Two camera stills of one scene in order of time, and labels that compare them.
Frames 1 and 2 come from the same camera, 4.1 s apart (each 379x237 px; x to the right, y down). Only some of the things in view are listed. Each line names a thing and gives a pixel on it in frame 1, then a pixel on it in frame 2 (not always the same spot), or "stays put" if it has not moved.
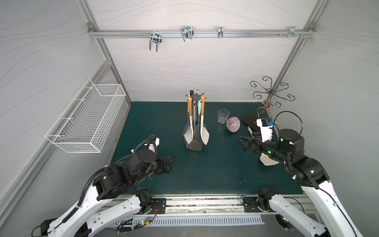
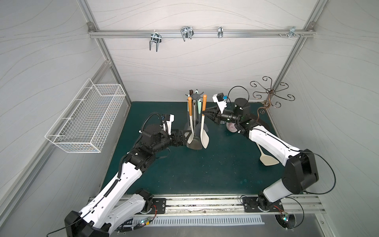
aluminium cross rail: (201, 33) stays put
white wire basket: (86, 124) stays put
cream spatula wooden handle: (204, 133) stays put
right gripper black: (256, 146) → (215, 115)
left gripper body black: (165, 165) → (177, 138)
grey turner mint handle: (196, 144) stays put
